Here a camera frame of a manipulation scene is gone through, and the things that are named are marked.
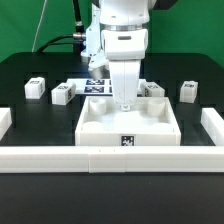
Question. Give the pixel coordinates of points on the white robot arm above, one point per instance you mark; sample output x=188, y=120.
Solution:
x=116, y=15

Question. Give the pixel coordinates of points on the white square tabletop part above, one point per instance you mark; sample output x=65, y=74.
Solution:
x=150, y=122

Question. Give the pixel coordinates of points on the fiducial marker sheet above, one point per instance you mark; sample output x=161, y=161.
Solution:
x=87, y=86

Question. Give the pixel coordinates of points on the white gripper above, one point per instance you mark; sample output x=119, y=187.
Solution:
x=124, y=50

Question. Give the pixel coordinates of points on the green backdrop curtain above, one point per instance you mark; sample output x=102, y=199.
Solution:
x=190, y=26

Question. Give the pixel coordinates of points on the white U-shaped fence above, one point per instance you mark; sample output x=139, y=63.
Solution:
x=40, y=140

